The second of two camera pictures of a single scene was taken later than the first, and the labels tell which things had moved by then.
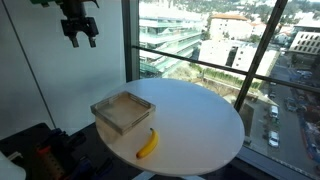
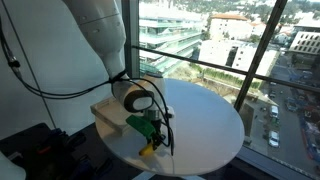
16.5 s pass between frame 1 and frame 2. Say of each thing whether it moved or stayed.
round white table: stayed
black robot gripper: moved
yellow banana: stayed
